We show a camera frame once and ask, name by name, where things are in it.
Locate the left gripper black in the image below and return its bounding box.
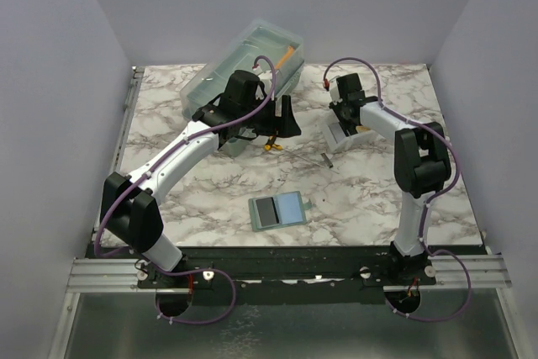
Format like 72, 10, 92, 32
240, 95, 301, 139

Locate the white card tray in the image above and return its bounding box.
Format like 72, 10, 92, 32
320, 121, 377, 153

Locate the green leather card holder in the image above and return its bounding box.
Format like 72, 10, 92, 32
248, 191, 313, 232

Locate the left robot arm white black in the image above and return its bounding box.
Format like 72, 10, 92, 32
94, 68, 301, 288

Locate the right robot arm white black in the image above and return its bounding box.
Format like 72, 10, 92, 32
322, 73, 451, 285

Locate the yellow black small screwdriver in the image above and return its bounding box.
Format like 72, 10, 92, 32
264, 136, 282, 151

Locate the small metal clip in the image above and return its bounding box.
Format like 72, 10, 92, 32
321, 153, 334, 168

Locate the orange tool inside box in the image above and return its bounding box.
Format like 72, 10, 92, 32
275, 45, 295, 70

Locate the clear plastic storage box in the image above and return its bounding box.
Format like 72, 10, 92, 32
179, 18, 305, 157

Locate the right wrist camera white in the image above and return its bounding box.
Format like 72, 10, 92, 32
328, 77, 341, 103

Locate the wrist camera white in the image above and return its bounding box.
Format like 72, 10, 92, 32
328, 77, 341, 103
252, 66, 272, 92

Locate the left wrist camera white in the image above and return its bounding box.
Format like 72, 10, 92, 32
252, 66, 272, 92

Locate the black front mounting rail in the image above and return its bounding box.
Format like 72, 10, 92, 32
138, 246, 435, 305

